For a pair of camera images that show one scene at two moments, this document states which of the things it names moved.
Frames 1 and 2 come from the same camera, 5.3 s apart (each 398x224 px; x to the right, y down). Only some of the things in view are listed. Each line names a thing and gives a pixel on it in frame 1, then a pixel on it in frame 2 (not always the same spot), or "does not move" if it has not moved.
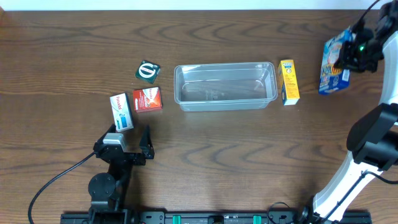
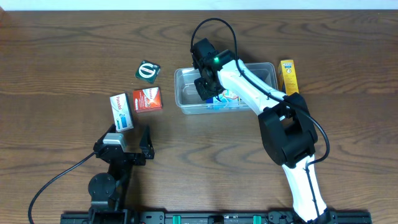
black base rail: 209,218 does not move
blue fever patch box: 332,78 -> 226,97
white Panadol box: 122,112 does not move
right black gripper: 351,54 -> 204,86
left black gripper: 147,149 does not move
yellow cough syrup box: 287,76 does not move
